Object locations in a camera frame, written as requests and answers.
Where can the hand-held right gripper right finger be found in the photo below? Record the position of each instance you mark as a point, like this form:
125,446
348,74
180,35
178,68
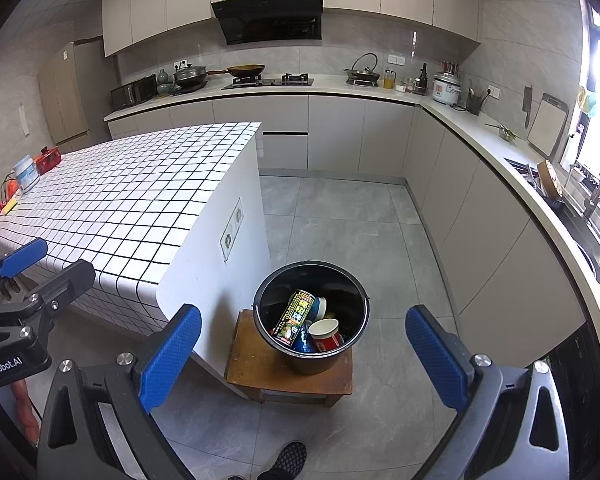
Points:
435,357

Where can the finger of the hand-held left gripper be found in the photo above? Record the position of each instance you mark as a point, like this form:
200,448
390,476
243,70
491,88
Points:
70,282
22,257

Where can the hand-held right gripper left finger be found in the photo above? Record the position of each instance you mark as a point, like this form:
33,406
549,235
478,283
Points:
172,355

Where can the red paper cup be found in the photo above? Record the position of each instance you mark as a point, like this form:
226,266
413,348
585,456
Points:
330,342

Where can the black plastic bucket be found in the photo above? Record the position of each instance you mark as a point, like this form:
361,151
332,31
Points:
280,290

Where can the blue white paper cup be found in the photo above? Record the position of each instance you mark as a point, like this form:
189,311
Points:
320,306

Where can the green yellow snack can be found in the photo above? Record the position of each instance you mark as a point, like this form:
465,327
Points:
295,317

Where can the person's left hand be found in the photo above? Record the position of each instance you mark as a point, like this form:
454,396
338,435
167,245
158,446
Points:
24,407

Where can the small yellow pad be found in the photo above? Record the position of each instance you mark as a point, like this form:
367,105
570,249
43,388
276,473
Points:
9,207

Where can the small orange object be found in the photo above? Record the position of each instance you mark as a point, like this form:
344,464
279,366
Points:
11,188

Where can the white kitchen island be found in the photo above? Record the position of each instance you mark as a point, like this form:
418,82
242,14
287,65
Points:
220,300

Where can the blue white tissue pack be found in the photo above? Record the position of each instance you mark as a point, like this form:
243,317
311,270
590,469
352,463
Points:
26,175

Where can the brown wooden stool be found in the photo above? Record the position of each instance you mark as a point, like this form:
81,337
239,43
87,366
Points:
260,375

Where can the red box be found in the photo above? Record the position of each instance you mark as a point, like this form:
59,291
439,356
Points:
47,160

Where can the white checked tablecloth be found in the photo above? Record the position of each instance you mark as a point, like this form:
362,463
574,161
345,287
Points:
130,200

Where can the island socket panel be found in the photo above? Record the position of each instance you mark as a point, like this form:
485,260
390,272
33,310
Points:
231,232

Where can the black built-in oven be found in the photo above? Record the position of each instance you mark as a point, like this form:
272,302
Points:
585,395

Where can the person's black shoe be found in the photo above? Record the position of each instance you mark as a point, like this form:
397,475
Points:
285,462

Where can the grey lower cabinets with countertop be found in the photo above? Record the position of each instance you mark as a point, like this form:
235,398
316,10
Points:
445,180

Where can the steel sink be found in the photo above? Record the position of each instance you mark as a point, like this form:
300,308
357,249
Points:
595,245

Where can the black microwave oven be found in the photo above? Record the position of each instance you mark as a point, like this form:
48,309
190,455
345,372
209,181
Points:
132,92

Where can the green ceramic bowl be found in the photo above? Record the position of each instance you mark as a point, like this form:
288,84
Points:
166,89

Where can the green ceramic jar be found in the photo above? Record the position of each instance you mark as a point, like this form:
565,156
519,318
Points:
163,76

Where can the green vegetable stalks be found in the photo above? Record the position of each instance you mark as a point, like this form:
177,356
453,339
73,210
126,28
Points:
505,133

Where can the lidded grey wok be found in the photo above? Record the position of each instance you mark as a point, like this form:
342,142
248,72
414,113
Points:
190,76

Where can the black utensil holder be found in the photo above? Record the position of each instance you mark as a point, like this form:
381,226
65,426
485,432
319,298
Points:
475,104

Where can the white cutting board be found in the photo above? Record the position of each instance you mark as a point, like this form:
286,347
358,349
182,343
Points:
546,125

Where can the white rice cooker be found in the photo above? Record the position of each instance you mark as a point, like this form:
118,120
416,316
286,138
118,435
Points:
446,91

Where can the steel cleaver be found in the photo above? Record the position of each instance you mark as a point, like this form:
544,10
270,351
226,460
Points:
527,100

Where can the black frying pan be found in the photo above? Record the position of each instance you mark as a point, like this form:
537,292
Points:
245,70

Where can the dark glass bottle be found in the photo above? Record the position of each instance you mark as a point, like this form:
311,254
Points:
423,80

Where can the yellow oil bottle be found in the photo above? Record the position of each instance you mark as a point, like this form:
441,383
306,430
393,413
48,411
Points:
390,81

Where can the wok with raised lid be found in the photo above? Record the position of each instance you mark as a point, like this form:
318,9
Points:
362,76

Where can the black gas stove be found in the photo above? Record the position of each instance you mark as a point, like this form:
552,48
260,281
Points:
290,81

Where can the black range hood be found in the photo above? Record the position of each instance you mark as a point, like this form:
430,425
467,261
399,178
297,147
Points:
260,15

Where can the white wall socket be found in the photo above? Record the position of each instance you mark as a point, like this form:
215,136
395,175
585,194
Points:
395,59
493,92
181,64

